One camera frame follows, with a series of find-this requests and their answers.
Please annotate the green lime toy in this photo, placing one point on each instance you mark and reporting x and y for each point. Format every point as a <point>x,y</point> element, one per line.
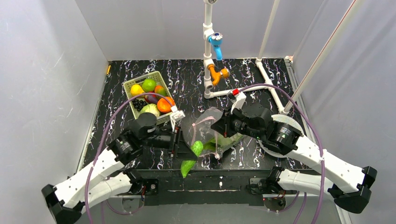
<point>148,85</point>

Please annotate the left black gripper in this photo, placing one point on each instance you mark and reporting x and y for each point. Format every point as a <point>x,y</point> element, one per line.
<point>178,143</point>

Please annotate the purple eggplant toy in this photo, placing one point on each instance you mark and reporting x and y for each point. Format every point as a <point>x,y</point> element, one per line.
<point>151,99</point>

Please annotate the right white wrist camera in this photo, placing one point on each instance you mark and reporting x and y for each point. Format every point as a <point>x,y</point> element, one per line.
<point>237,98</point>

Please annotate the white round perforated plate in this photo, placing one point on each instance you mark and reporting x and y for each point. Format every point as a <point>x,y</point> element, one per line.
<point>284,136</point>

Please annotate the clear zip top bag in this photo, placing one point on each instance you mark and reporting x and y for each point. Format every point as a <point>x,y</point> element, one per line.
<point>201,130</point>

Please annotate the yellow pear toy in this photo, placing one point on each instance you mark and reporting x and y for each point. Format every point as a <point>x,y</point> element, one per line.
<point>136,89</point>

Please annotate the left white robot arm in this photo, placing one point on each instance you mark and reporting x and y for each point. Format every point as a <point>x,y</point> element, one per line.
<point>106,176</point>

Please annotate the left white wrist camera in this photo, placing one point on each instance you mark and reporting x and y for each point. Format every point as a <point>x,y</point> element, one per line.
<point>175,116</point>

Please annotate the orange toy fruit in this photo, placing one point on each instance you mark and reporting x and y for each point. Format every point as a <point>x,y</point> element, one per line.
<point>165,105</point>

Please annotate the black grapes toy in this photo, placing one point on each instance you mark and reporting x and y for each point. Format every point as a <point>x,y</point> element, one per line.
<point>139,104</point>

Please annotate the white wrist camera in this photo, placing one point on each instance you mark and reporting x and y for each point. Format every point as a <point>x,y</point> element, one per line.
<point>237,98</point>
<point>175,116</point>

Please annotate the orange faucet valve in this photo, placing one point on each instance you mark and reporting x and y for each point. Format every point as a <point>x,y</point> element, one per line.
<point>217,75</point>

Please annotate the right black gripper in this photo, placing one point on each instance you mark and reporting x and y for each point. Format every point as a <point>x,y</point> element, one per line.
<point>227,125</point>

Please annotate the orange green mango toy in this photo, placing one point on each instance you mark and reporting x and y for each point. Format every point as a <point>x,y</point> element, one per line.
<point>160,90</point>

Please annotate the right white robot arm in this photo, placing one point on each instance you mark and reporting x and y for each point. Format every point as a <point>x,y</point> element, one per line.
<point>348,185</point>

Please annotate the blue faucet valve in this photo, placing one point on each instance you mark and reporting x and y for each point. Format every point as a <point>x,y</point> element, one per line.
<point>215,40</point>

